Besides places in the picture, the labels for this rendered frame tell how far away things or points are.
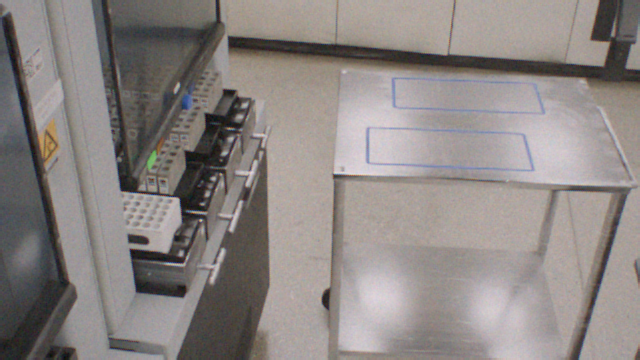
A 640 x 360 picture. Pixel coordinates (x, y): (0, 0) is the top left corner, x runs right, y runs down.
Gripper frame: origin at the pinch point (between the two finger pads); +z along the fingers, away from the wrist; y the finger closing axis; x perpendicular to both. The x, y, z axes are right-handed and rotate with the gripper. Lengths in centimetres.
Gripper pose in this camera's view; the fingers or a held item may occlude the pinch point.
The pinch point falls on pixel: (606, 53)
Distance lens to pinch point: 137.1
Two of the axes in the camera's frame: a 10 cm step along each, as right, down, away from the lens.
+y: 1.6, -5.8, 8.0
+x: -9.9, -1.0, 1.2
